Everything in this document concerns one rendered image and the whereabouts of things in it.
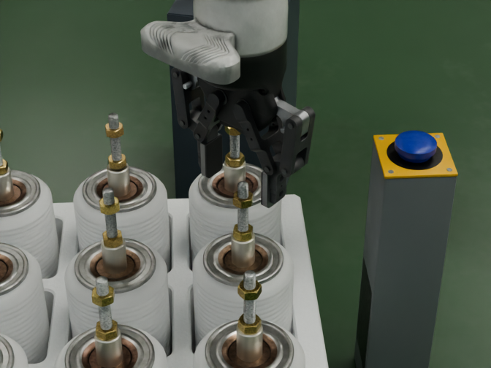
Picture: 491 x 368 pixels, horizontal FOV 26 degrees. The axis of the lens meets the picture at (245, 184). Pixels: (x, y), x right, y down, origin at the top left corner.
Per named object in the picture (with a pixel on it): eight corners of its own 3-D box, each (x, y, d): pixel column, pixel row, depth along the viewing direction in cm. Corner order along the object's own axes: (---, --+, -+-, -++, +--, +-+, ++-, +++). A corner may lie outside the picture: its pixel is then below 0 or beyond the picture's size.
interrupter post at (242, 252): (248, 273, 99) (248, 246, 97) (226, 266, 100) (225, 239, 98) (260, 258, 101) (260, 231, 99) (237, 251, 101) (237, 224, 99)
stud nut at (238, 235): (250, 242, 97) (250, 236, 97) (232, 241, 97) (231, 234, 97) (253, 229, 99) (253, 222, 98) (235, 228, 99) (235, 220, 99)
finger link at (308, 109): (286, 117, 84) (271, 169, 89) (303, 128, 84) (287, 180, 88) (306, 102, 86) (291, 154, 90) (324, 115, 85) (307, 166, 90)
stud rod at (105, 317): (105, 352, 88) (98, 285, 84) (101, 345, 89) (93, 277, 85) (116, 347, 89) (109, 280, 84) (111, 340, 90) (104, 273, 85)
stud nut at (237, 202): (250, 210, 95) (250, 202, 94) (231, 208, 95) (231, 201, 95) (253, 196, 97) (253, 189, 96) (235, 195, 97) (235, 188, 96)
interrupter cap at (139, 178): (85, 171, 112) (85, 166, 111) (158, 169, 112) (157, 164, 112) (80, 216, 106) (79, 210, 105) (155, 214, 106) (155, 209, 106)
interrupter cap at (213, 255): (261, 299, 96) (261, 293, 96) (188, 273, 99) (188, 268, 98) (296, 251, 101) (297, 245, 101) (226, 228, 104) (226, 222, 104)
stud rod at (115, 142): (118, 181, 107) (112, 119, 103) (111, 177, 108) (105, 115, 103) (125, 177, 108) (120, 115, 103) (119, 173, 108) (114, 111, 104)
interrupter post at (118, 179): (109, 185, 110) (106, 159, 108) (131, 185, 110) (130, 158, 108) (107, 199, 108) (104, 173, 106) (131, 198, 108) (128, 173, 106)
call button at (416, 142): (390, 147, 105) (391, 129, 103) (430, 145, 105) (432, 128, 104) (397, 170, 101) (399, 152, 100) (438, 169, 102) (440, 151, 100)
